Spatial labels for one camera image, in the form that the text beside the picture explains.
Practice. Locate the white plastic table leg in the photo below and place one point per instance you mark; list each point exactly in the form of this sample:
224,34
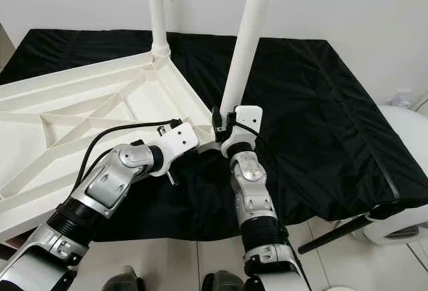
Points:
251,37
158,10

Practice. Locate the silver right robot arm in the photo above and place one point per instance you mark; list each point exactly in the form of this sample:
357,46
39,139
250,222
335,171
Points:
254,184

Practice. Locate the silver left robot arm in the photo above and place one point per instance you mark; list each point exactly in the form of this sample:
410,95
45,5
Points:
107,184

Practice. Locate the robot left leg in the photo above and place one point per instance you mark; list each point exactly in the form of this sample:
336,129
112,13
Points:
124,281

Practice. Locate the robot leg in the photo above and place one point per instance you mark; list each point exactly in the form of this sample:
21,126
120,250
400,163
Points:
124,281
224,283

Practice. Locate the black tablecloth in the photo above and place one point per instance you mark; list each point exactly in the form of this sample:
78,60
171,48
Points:
341,124

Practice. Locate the robot right leg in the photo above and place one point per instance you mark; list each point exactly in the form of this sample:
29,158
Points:
224,283

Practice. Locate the black metal table leg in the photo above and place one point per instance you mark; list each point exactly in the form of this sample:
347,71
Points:
334,234

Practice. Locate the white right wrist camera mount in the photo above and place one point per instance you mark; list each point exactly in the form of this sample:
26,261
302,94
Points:
249,117

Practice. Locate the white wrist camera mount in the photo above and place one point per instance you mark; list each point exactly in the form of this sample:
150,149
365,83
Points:
177,140
249,117

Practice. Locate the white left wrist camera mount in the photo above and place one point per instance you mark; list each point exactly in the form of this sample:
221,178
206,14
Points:
177,140

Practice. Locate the white wall socket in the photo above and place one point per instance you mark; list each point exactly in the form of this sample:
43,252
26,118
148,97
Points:
404,98

